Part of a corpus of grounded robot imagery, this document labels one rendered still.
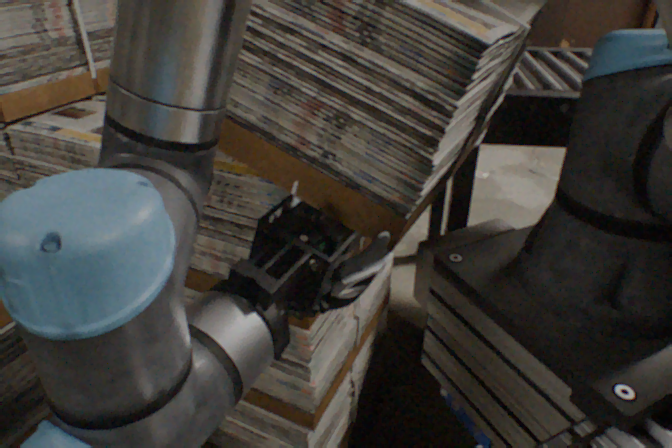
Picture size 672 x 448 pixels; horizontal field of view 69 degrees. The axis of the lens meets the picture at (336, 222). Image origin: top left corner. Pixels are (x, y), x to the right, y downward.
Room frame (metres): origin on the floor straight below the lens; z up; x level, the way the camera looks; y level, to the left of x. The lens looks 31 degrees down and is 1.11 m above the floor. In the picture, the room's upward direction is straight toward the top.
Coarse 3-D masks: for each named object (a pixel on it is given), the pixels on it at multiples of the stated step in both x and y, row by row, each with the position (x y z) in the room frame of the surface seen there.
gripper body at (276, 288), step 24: (264, 216) 0.35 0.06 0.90; (288, 216) 0.36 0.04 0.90; (312, 216) 0.37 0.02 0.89; (264, 240) 0.34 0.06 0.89; (288, 240) 0.33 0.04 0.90; (312, 240) 0.35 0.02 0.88; (336, 240) 0.35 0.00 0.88; (240, 264) 0.29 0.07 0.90; (264, 264) 0.32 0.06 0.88; (288, 264) 0.32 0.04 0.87; (312, 264) 0.32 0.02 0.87; (336, 264) 0.34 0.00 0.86; (216, 288) 0.28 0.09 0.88; (240, 288) 0.29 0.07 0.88; (264, 288) 0.27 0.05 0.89; (288, 288) 0.30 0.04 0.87; (312, 288) 0.32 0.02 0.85; (264, 312) 0.27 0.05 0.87; (288, 312) 0.33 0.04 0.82; (312, 312) 0.33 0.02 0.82
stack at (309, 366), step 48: (96, 96) 0.94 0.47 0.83; (0, 144) 0.79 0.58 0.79; (48, 144) 0.74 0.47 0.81; (96, 144) 0.70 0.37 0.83; (0, 192) 0.82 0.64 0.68; (240, 192) 0.58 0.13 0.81; (288, 192) 0.54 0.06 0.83; (240, 240) 0.58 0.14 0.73; (384, 288) 0.83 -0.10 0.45; (336, 336) 0.62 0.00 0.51; (384, 336) 0.84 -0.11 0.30; (288, 384) 0.55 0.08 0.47; (240, 432) 0.59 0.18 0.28; (288, 432) 0.55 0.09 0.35; (336, 432) 0.62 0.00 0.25
